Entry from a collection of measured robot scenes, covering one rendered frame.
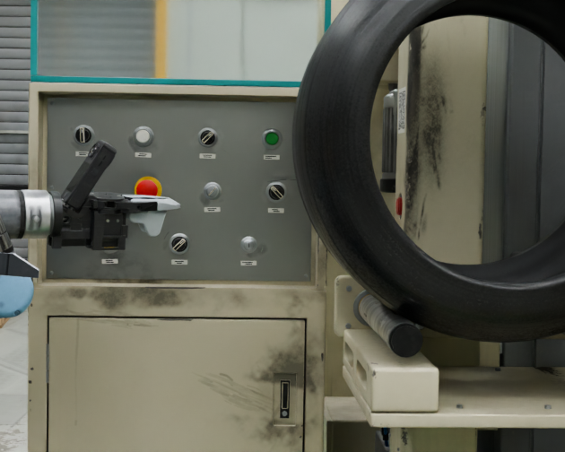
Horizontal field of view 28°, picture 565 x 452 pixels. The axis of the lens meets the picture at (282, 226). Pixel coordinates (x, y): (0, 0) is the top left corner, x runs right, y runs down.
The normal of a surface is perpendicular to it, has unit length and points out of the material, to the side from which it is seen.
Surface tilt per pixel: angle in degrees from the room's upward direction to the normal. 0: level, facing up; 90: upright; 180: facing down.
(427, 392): 90
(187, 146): 90
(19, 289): 90
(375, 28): 84
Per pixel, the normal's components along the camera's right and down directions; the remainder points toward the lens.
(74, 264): 0.05, 0.05
